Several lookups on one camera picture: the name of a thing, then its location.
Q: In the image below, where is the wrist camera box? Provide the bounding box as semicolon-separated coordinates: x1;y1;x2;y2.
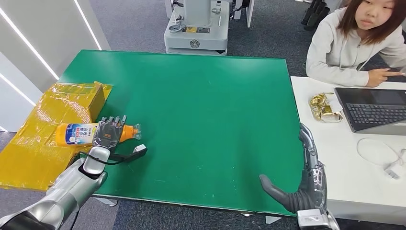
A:
109;143;148;163
296;208;331;230

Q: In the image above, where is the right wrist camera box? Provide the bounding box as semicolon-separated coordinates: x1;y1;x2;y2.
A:
296;208;331;230

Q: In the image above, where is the grey laptop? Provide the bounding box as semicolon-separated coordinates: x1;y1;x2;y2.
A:
334;87;406;137

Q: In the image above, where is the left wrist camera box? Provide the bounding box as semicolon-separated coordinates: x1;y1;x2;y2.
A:
109;143;148;163

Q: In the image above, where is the person's hand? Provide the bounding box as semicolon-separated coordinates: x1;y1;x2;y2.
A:
366;68;406;88

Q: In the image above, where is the yellow taped cardboard box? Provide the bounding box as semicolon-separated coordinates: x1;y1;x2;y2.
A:
0;81;113;192

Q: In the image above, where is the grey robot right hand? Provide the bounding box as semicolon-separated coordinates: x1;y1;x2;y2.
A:
259;123;327;214

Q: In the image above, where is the white furniture panel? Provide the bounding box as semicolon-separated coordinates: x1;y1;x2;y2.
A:
245;0;256;29

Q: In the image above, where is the person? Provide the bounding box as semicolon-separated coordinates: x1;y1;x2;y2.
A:
305;0;406;88

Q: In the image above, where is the orange juice bottle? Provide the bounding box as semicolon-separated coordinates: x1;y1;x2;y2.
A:
55;122;142;148

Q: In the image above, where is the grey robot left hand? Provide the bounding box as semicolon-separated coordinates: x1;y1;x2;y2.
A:
92;115;128;150

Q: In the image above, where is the gold foil snack wrapper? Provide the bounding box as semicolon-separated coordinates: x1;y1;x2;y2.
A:
309;92;344;124

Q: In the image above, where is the white cable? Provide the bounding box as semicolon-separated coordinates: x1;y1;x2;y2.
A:
356;138;406;180

